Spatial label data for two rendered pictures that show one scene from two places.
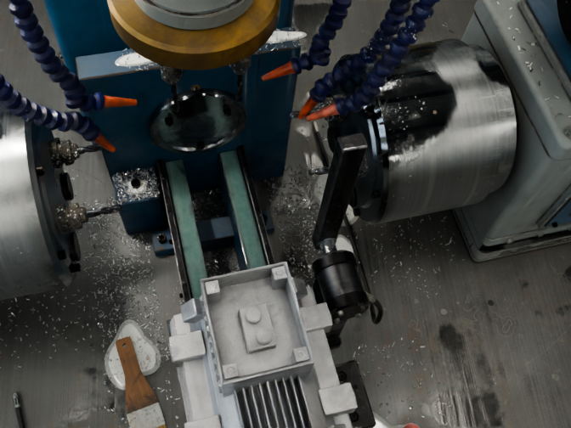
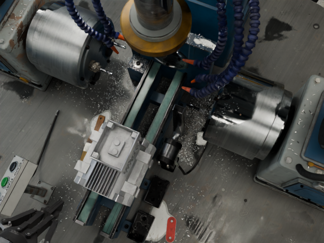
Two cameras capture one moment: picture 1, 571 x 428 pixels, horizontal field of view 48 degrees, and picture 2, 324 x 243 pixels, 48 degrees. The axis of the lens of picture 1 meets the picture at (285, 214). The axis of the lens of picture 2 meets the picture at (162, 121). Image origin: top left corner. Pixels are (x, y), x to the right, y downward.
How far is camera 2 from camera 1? 0.46 m
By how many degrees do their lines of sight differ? 23
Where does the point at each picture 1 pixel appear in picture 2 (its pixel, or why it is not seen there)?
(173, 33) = (133, 35)
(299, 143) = not seen: hidden behind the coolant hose
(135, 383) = not seen: hidden behind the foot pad
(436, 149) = (232, 128)
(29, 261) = (69, 74)
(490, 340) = (232, 213)
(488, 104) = (265, 126)
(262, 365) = (109, 160)
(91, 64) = not seen: hidden behind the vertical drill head
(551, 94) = (296, 139)
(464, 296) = (236, 190)
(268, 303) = (127, 141)
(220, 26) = (150, 42)
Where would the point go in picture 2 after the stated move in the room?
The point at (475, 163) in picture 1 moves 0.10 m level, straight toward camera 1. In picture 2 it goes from (247, 144) to (214, 155)
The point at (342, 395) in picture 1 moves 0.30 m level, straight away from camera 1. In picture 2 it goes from (130, 188) to (230, 161)
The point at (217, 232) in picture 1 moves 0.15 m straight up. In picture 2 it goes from (159, 100) to (156, 85)
